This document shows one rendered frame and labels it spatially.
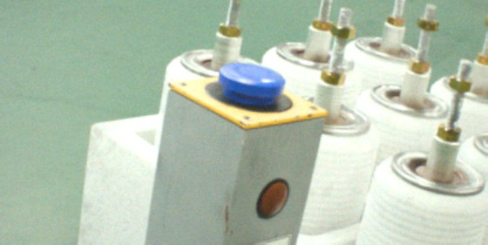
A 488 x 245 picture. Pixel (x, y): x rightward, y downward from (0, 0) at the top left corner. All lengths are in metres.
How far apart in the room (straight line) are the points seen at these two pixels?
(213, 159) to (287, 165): 0.05
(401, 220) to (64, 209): 0.53
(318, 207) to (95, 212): 0.23
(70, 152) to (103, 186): 0.40
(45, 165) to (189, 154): 0.66
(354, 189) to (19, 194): 0.49
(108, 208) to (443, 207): 0.33
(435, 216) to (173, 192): 0.19
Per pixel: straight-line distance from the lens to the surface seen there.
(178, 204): 0.64
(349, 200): 0.81
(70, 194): 1.20
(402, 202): 0.72
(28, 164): 1.27
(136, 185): 0.88
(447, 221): 0.72
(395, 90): 0.93
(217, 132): 0.60
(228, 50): 0.88
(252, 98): 0.61
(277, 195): 0.62
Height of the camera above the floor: 0.51
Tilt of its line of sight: 19 degrees down
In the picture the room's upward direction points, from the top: 11 degrees clockwise
